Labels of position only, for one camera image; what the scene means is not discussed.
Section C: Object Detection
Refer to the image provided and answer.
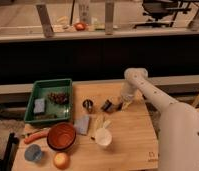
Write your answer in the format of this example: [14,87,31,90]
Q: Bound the black office chair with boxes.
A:
[134,0,191,28]

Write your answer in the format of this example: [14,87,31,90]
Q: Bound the green plastic tray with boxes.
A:
[24,78,73,125]

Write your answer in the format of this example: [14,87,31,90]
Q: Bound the brown wooden bowl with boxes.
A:
[47,122,76,151]

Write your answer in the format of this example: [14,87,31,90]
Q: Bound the blue sponge in tray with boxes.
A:
[33,98,45,114]

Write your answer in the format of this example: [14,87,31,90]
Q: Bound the white paper cup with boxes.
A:
[95,128,112,148]

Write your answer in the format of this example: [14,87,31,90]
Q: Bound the small metal cup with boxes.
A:
[82,99,93,113]

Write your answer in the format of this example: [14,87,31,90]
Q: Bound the orange carrot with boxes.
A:
[24,131,48,144]

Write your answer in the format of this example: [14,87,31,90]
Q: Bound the red fruit on shelf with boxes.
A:
[74,22,87,31]

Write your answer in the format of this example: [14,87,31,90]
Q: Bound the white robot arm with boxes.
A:
[121,68,199,171]

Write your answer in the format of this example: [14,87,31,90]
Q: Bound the black chair corner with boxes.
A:
[0,133,19,171]

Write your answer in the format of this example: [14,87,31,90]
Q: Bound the black handled brush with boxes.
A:
[101,100,123,113]

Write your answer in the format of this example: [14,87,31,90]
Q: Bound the yellow red apple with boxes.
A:
[53,153,70,169]

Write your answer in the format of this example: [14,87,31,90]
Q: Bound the pale banana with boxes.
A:
[92,115,111,136]

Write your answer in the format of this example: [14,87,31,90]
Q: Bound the bunch of dark grapes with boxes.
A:
[48,92,69,105]

